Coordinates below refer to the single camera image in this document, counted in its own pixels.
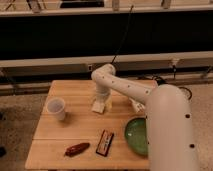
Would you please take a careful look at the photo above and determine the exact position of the white sponge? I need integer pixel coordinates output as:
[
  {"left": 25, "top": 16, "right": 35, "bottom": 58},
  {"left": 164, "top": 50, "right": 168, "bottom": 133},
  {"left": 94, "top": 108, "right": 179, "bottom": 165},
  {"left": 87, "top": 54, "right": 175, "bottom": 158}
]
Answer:
[{"left": 92, "top": 102, "right": 112, "bottom": 114}]

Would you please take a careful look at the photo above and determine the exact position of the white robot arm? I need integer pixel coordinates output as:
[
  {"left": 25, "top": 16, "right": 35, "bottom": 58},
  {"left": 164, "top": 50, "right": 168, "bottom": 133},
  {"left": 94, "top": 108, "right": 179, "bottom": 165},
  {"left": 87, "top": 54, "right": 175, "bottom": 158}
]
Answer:
[{"left": 91, "top": 64, "right": 200, "bottom": 171}]

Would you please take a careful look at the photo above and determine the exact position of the white tube bottle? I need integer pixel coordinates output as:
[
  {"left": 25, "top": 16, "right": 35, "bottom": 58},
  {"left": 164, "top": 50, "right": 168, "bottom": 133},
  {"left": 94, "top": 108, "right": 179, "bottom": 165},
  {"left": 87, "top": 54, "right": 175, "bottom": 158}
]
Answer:
[{"left": 130, "top": 99, "right": 145, "bottom": 113}]

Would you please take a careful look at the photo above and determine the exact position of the green plate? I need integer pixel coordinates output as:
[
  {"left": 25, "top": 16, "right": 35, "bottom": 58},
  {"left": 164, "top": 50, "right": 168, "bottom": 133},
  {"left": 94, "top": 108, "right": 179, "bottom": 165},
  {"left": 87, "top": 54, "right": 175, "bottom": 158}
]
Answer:
[{"left": 124, "top": 118, "right": 148, "bottom": 156}]

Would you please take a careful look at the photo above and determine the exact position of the wooden folding table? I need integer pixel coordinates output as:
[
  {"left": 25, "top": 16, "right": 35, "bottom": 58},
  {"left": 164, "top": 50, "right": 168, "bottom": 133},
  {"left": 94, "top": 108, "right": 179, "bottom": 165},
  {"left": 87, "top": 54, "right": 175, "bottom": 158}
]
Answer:
[{"left": 25, "top": 80, "right": 149, "bottom": 170}]

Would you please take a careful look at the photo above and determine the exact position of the brown sausage toy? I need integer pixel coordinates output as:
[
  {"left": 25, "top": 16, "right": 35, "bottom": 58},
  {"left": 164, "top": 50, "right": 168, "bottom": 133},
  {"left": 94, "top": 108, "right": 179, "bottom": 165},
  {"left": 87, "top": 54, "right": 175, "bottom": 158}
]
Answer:
[{"left": 64, "top": 143, "right": 90, "bottom": 157}]

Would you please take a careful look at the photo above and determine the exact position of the black floor cable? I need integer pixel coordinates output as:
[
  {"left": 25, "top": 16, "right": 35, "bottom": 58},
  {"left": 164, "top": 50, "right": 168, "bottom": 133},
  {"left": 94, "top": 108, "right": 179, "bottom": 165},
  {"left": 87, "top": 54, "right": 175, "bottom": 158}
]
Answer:
[{"left": 151, "top": 75, "right": 194, "bottom": 101}]

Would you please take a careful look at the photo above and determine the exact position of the black hanging cable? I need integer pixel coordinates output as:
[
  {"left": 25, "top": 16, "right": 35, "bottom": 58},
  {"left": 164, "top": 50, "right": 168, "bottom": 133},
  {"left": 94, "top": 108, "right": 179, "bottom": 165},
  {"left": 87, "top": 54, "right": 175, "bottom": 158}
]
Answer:
[{"left": 110, "top": 4, "right": 135, "bottom": 65}]

